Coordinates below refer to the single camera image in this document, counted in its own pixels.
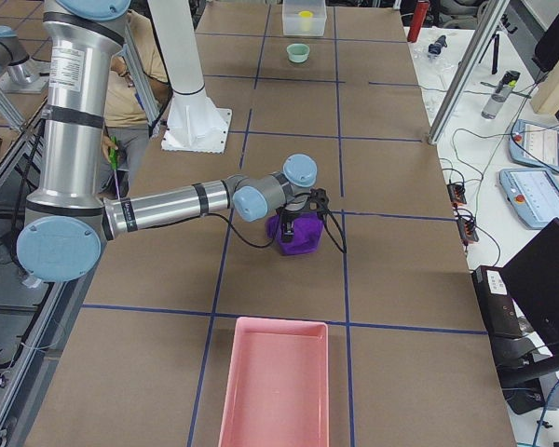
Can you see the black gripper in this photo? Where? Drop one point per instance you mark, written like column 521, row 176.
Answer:
column 291, row 214

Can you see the purple cloth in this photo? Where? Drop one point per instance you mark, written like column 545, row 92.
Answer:
column 307, row 233

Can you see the mint green bowl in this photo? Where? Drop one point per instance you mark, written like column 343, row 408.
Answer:
column 297, row 52

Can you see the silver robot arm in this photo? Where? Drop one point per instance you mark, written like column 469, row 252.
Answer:
column 19, row 72
column 66, row 224

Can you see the black desktop computer box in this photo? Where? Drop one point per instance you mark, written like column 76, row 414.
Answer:
column 498, row 309

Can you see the pink plastic bin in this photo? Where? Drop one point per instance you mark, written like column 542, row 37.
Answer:
column 277, row 391

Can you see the orange terminal block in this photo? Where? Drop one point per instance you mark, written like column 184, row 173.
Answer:
column 466, row 226
column 456, row 192

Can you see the seated person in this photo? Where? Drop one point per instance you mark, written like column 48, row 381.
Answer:
column 126, row 125

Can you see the clear plastic bin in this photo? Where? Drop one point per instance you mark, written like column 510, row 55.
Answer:
column 293, row 25

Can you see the crumpled clear plastic wrap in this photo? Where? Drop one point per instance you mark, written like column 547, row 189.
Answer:
column 433, row 74

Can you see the blue folded umbrella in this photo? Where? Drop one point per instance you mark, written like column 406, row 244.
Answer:
column 436, row 48

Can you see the clear water bottle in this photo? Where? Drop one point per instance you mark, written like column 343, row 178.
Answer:
column 501, row 93

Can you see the lower teach pendant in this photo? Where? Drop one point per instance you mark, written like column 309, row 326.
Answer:
column 533, row 193

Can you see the teach pendant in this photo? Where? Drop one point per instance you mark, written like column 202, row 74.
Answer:
column 533, row 193
column 534, row 145

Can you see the red metal bottle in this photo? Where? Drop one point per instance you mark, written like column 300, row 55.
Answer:
column 418, row 18

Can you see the upper teach pendant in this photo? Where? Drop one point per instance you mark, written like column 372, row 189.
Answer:
column 534, row 145

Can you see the black monitor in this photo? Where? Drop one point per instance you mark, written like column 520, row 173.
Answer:
column 531, row 277

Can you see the white column pedestal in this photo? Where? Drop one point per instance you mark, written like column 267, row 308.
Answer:
column 194, row 123

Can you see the green handled tool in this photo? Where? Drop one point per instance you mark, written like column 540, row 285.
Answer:
column 113, row 158

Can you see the aluminium frame post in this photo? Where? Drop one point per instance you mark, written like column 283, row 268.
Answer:
column 478, row 43

